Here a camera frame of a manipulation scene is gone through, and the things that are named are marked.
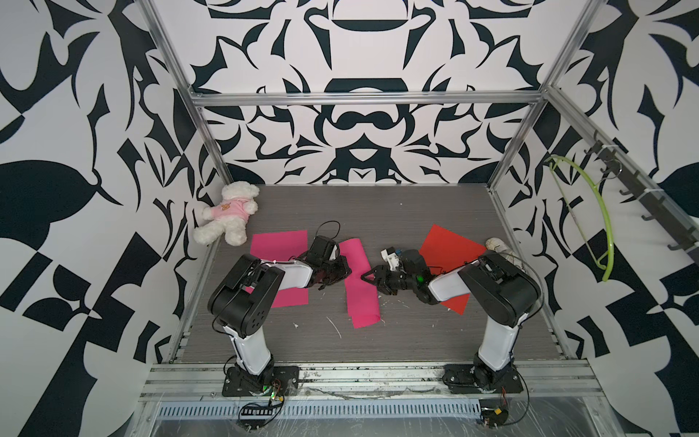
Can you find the black connector board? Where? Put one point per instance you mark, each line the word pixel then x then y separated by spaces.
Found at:
pixel 254 416
pixel 494 414

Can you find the left black connector board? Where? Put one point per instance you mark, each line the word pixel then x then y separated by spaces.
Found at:
pixel 254 416

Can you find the magenta paper sheet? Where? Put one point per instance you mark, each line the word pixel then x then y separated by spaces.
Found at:
pixel 282 246
pixel 363 304

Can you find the white teddy bear pink shirt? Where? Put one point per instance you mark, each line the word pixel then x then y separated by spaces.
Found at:
pixel 229 219

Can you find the red square paper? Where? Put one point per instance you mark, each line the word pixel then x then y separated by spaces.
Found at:
pixel 445 251

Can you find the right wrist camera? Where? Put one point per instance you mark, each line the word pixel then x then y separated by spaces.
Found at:
pixel 392 257

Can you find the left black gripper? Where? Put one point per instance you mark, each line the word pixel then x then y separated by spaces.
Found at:
pixel 343 269

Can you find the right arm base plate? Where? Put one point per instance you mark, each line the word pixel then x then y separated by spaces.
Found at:
pixel 464 379

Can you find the black wall hook rack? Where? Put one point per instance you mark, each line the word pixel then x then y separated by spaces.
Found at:
pixel 657 202

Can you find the right black connector board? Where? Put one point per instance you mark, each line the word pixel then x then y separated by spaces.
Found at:
pixel 494 414

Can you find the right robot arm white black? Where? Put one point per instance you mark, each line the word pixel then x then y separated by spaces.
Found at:
pixel 506 293

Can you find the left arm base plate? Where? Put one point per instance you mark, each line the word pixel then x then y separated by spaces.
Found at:
pixel 273 379

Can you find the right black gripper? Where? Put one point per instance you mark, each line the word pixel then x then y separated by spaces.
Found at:
pixel 381 272

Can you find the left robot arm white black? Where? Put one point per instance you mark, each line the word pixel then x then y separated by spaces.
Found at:
pixel 242 302

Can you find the white grey sneaker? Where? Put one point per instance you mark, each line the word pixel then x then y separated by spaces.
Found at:
pixel 502 248

